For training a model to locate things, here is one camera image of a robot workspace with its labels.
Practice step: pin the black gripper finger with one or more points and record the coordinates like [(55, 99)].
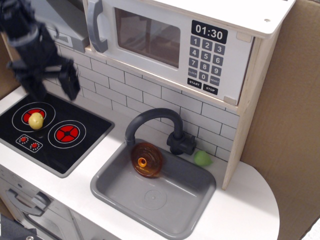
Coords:
[(69, 81), (33, 86)]

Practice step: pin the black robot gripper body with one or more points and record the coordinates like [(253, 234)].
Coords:
[(39, 56)]

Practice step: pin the grey microwave door handle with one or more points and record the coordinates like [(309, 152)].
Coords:
[(94, 9)]

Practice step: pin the white toy microwave door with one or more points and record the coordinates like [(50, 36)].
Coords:
[(177, 48)]

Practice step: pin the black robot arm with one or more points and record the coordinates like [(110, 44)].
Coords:
[(16, 18)]

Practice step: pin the wooden microwave cabinet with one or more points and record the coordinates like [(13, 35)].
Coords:
[(219, 127)]

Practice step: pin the yellow toy potato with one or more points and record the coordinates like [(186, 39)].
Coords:
[(36, 121)]

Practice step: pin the grey range hood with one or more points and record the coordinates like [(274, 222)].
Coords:
[(65, 22)]

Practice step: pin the black toy stovetop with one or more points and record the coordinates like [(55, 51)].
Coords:
[(68, 135)]

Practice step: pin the white toy oven front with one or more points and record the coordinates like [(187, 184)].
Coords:
[(58, 222)]

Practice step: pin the green toy pear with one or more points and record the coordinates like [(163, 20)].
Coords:
[(202, 159)]

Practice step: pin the grey toy sink basin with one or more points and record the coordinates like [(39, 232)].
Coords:
[(170, 204)]

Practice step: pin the brown cardboard panel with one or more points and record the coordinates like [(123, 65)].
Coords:
[(283, 143)]

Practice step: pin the grey oven door handle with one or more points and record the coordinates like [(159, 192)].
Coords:
[(34, 206)]

